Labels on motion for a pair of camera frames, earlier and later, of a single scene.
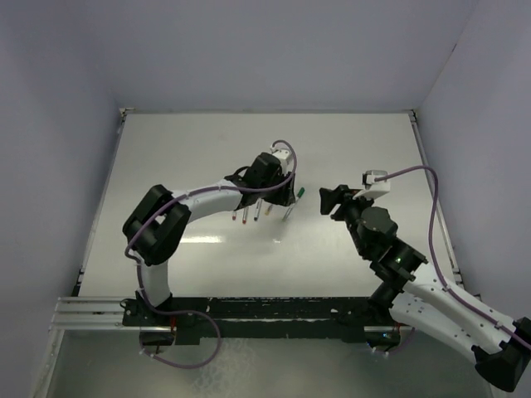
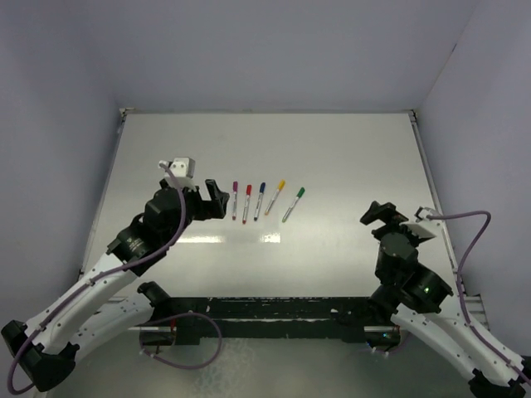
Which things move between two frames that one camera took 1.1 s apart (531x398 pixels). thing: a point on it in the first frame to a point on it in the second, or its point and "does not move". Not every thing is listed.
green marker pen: x=289 y=209 does not move
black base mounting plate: x=200 y=318 does not move
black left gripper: x=285 y=196 to x=217 y=197
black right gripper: x=341 y=195 to x=392 y=220
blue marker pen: x=258 y=205 does not move
